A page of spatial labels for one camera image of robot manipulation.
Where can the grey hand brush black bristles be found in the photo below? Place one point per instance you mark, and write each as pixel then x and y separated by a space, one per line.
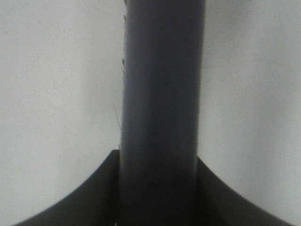
pixel 159 132

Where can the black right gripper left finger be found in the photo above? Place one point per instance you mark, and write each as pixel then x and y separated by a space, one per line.
pixel 93 203

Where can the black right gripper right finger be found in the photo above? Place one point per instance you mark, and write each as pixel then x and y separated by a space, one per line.
pixel 219 205

